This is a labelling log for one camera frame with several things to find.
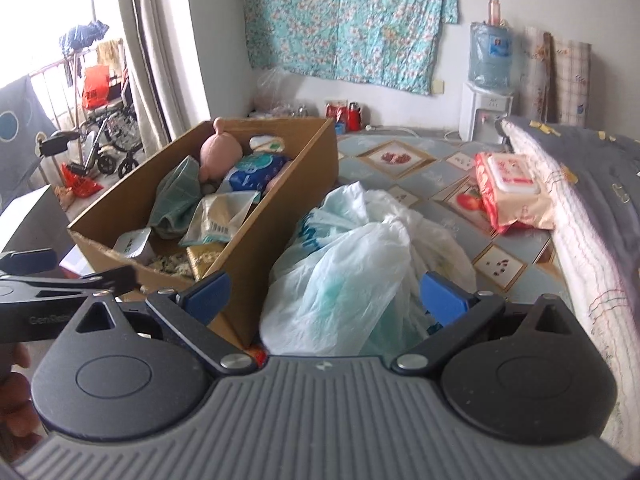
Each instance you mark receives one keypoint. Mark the white square tissue pack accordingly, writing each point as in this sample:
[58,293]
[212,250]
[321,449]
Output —
[136,245]

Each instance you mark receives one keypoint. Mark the red thermos bottle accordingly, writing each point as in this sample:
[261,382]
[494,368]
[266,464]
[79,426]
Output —
[353,117]

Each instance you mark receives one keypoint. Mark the patterned floor mat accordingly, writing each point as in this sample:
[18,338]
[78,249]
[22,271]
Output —
[436,177]

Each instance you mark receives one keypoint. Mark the water dispenser with bottle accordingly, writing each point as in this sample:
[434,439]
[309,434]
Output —
[487,94]

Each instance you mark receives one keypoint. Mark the rolled floral mats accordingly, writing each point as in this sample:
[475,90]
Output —
[555,78]

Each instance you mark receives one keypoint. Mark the beige snack bag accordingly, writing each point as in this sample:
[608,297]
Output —
[218,217]

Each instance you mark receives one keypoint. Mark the green checked cloth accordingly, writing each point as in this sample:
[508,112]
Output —
[177,196]

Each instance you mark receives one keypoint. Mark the wheelchair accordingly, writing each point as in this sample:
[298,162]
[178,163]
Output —
[112,131]

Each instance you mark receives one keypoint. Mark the left hand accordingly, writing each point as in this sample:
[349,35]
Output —
[19,420]

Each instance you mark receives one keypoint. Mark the pink wet wipes pack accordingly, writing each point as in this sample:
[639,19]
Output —
[512,194]

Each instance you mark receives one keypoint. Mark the grey quilted blanket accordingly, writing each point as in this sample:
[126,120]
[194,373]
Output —
[593,180]

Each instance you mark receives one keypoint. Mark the pink plush toy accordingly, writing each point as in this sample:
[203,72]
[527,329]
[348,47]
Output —
[218,154]

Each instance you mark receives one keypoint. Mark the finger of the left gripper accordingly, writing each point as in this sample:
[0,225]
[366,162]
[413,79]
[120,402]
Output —
[29,262]

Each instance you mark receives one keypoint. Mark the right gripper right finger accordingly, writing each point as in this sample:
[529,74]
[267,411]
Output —
[462,315]

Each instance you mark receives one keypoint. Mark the gold packet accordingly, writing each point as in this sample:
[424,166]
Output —
[202,257]

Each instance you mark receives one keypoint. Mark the floral teal wall cloth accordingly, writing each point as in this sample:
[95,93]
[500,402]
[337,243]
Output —
[389,43]

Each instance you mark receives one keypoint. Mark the beige curtain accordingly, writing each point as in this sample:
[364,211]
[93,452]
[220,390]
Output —
[167,83]

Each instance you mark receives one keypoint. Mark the red plastic bag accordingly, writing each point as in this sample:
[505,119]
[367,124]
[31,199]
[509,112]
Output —
[96,87]

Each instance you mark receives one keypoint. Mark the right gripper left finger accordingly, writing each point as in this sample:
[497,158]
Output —
[187,314]

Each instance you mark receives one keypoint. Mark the blue white tissue pack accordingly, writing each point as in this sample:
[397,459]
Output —
[252,173]

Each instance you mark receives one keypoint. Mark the white plastic bag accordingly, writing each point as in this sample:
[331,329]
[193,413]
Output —
[348,284]

